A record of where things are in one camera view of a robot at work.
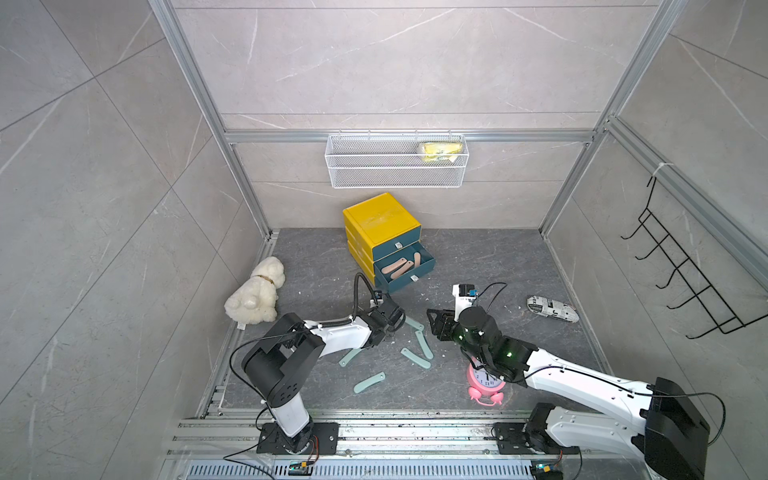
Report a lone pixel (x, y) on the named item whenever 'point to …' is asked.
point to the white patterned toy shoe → (550, 308)
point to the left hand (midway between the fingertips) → (386, 325)
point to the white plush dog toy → (256, 299)
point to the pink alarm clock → (484, 387)
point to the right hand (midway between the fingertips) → (434, 312)
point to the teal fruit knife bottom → (369, 382)
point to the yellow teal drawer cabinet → (379, 233)
